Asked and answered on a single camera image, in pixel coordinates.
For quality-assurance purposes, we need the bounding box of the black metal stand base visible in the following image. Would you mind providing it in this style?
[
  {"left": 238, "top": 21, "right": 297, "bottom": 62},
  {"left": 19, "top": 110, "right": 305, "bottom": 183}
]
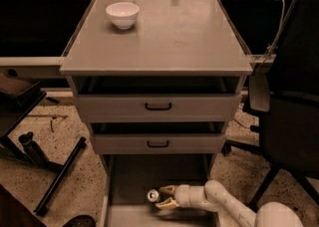
[{"left": 0, "top": 91, "right": 86, "bottom": 216}]

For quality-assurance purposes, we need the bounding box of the black office chair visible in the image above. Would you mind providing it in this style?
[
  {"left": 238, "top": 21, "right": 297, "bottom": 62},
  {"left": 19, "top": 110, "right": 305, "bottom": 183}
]
[{"left": 225, "top": 0, "right": 319, "bottom": 210}]

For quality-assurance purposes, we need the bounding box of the bottom grey open drawer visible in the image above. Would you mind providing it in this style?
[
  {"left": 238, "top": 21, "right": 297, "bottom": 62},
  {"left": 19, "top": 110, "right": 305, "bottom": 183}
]
[{"left": 99, "top": 154, "right": 220, "bottom": 227}]

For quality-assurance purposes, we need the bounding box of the green crushed soda can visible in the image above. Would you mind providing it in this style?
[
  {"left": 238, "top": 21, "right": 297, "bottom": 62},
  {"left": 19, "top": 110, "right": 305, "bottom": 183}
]
[{"left": 147, "top": 189, "right": 161, "bottom": 203}]

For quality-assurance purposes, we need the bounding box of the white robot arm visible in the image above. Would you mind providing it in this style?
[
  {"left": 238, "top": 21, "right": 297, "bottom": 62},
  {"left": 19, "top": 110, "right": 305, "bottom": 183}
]
[{"left": 148, "top": 180, "right": 304, "bottom": 227}]

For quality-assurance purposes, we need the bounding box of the white power cable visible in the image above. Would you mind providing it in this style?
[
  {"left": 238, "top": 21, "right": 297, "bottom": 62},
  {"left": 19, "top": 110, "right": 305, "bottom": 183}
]
[{"left": 252, "top": 0, "right": 287, "bottom": 73}]

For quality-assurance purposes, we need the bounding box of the white ceramic bowl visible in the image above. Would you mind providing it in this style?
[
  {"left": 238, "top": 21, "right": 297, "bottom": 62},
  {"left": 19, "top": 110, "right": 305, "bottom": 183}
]
[{"left": 106, "top": 2, "right": 140, "bottom": 30}]

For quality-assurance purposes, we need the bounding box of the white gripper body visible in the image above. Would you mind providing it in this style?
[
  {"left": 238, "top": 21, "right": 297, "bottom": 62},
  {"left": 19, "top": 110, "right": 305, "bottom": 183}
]
[{"left": 174, "top": 185, "right": 191, "bottom": 208}]

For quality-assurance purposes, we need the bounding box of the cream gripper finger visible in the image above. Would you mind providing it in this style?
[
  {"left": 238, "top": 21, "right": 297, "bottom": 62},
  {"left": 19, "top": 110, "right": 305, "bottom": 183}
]
[
  {"left": 159, "top": 185, "right": 177, "bottom": 195},
  {"left": 156, "top": 197, "right": 179, "bottom": 210}
]

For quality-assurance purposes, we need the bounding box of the dark brown box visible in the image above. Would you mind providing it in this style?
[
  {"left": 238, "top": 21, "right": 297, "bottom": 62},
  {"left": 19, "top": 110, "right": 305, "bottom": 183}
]
[{"left": 0, "top": 69, "right": 41, "bottom": 107}]

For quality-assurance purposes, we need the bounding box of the top grey drawer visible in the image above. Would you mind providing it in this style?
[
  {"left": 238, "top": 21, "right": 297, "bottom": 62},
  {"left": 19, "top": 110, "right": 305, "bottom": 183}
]
[{"left": 75, "top": 77, "right": 240, "bottom": 122}]

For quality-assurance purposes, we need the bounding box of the grey drawer cabinet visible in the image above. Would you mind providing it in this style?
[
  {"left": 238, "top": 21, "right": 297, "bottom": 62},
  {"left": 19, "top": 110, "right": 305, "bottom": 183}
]
[{"left": 59, "top": 0, "right": 254, "bottom": 227}]

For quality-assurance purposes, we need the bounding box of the black round foot pedal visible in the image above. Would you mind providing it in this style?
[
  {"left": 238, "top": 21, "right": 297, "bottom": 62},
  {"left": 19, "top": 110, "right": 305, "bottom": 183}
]
[{"left": 63, "top": 215, "right": 96, "bottom": 227}]

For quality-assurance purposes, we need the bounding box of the middle grey drawer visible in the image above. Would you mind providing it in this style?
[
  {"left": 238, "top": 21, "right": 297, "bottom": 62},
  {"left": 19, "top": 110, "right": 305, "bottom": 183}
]
[{"left": 91, "top": 121, "right": 225, "bottom": 154}]

